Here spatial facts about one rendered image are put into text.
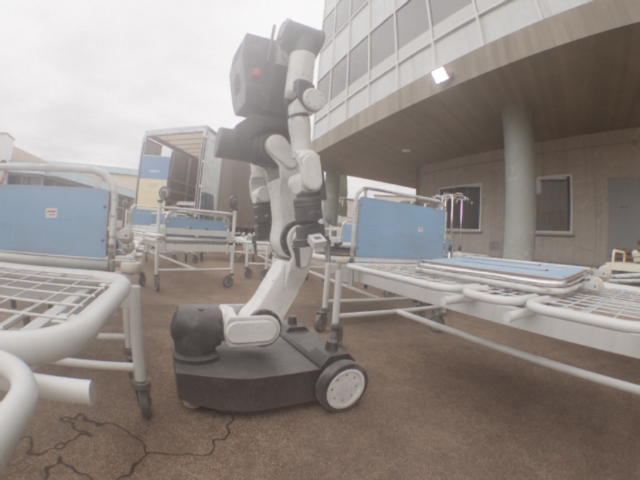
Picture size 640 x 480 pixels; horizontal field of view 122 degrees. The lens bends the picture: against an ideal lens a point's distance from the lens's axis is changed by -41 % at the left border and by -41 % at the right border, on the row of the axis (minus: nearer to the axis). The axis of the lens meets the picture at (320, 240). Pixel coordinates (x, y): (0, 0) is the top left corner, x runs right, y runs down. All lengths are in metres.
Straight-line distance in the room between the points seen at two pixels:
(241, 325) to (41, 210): 0.74
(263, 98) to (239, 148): 0.20
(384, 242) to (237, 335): 1.03
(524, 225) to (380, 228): 4.06
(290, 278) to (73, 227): 0.74
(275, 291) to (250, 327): 0.16
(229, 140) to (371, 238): 0.98
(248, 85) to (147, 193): 9.70
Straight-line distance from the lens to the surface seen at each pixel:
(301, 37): 1.09
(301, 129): 0.94
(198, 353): 1.08
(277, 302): 1.12
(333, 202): 11.45
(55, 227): 0.95
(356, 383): 1.14
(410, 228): 1.86
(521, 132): 5.88
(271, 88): 1.12
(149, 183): 10.70
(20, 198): 1.02
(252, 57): 1.17
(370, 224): 1.68
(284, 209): 1.09
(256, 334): 1.07
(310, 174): 0.89
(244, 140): 1.07
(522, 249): 5.49
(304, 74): 1.01
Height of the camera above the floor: 0.63
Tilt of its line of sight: 1 degrees down
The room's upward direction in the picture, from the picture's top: 4 degrees clockwise
